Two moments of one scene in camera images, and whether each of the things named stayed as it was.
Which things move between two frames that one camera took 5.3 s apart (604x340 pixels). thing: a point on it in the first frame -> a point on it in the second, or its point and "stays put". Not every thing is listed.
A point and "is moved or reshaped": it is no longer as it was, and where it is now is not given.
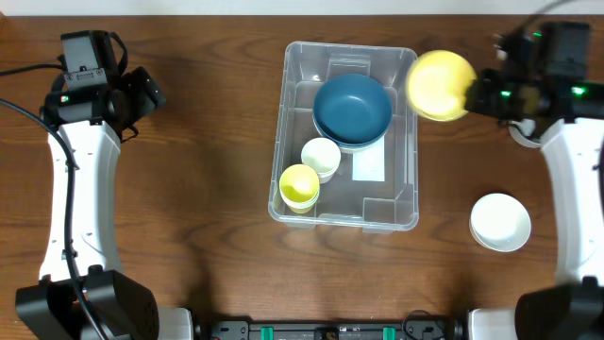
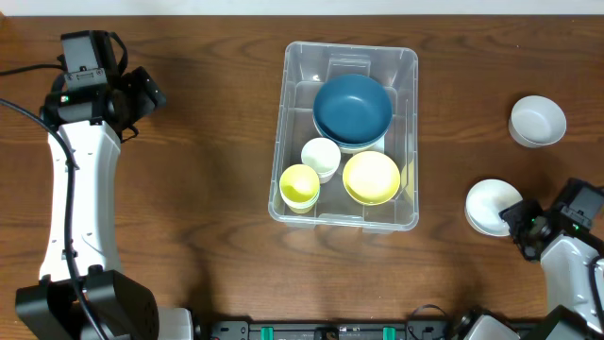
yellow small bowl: [437, 85] -> [371, 178]
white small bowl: [500, 222] is moved or reshaped
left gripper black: [142, 93] stays put
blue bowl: [353, 128] stays put
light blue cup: [300, 207] stays put
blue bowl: [353, 110] stays put
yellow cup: [300, 204] stays put
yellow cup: [299, 183] stays put
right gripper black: [478, 93] -> [515, 218]
